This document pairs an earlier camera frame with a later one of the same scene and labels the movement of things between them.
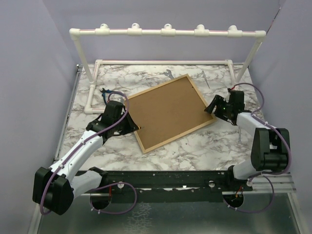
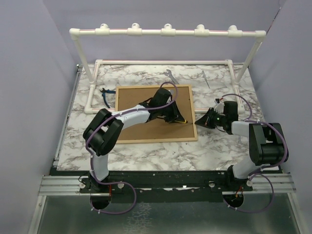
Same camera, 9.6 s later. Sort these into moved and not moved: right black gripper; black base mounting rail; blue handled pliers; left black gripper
Moved: left black gripper; right black gripper
Not moved: black base mounting rail; blue handled pliers
